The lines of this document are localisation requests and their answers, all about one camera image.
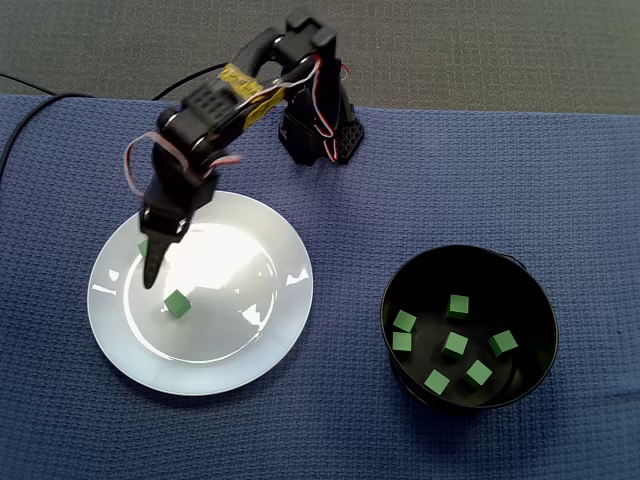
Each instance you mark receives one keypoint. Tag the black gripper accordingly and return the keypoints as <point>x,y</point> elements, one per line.
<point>161,221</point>

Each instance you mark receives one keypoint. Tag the green cube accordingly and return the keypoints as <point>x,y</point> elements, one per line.
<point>405,320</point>
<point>401,341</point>
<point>503,342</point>
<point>177,303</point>
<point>436,382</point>
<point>477,373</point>
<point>458,306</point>
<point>142,247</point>
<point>455,345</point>

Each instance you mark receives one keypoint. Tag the white round plate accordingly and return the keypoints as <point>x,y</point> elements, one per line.
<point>225,350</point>

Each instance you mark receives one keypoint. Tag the black round container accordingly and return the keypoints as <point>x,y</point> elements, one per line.
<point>500,280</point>

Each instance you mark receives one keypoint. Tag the blue waffle-weave cloth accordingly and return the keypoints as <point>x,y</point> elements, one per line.
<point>450,175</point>

